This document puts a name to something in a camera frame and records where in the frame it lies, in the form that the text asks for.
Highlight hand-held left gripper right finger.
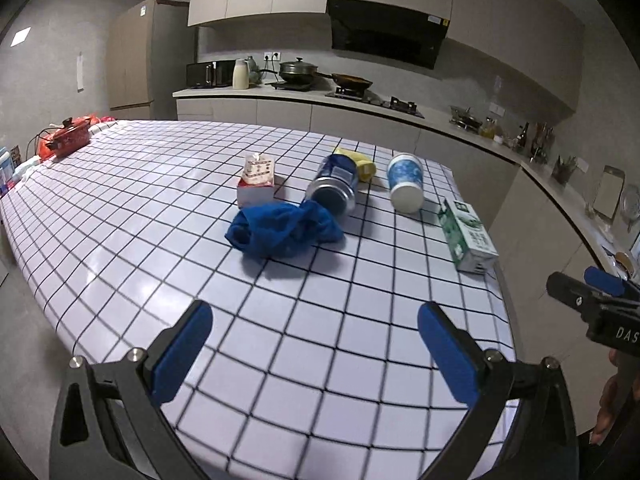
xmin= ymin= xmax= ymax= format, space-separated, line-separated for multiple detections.
xmin=417 ymin=301 xmax=581 ymax=480

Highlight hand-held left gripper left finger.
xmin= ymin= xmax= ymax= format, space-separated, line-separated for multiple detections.
xmin=50 ymin=300 xmax=214 ymax=480

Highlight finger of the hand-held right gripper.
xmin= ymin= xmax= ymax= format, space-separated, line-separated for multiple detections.
xmin=546 ymin=271 xmax=607 ymax=322
xmin=583 ymin=266 xmax=640 ymax=302

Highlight green white milk carton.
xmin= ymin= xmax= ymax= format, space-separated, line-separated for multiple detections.
xmin=437 ymin=198 xmax=499 ymax=274

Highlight blue cloth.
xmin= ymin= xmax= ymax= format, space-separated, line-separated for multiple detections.
xmin=225 ymin=200 xmax=346 ymax=259

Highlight blue white paper cup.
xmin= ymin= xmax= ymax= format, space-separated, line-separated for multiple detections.
xmin=387 ymin=152 xmax=426 ymax=212

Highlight small red white carton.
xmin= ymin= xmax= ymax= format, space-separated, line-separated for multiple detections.
xmin=236 ymin=152 xmax=277 ymax=209

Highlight blue drink can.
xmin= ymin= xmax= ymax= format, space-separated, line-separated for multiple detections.
xmin=305 ymin=154 xmax=360 ymax=213

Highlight yellow cloth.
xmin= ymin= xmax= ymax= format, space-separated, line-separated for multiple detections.
xmin=334 ymin=146 xmax=377 ymax=182

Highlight person's right hand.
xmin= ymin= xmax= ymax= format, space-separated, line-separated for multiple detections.
xmin=590 ymin=349 xmax=623 ymax=446

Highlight white cutting board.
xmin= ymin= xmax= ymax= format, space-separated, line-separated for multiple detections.
xmin=592 ymin=165 xmax=626 ymax=221

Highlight dark utensil holder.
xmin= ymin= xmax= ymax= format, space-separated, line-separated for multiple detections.
xmin=552 ymin=155 xmax=578 ymax=186

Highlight white tiled kitchen island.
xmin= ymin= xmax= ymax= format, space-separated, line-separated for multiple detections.
xmin=0 ymin=119 xmax=518 ymax=480

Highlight kitchen utensil rack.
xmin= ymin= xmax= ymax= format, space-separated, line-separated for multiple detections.
xmin=530 ymin=121 xmax=556 ymax=163

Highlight small red pot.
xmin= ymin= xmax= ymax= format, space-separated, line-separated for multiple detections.
xmin=39 ymin=116 xmax=93 ymax=161

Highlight blue white box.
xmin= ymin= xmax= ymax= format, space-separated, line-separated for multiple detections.
xmin=0 ymin=146 xmax=15 ymax=196

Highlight black gas stove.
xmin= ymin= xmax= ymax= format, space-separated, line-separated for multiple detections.
xmin=325 ymin=86 xmax=426 ymax=119

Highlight black microwave oven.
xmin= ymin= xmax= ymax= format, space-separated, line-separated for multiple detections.
xmin=186 ymin=60 xmax=237 ymax=89

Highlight black induction cooker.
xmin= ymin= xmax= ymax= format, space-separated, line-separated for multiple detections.
xmin=265 ymin=80 xmax=321 ymax=92

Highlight black frying pan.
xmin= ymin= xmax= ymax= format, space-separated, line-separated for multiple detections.
xmin=330 ymin=72 xmax=374 ymax=89

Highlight beige refrigerator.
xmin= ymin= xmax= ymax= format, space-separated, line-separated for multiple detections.
xmin=106 ymin=0 xmax=198 ymax=121

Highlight lidded cooking pot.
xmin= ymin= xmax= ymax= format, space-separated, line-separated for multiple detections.
xmin=278 ymin=57 xmax=333 ymax=84

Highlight black range hood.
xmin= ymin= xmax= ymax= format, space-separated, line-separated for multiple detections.
xmin=326 ymin=0 xmax=449 ymax=71

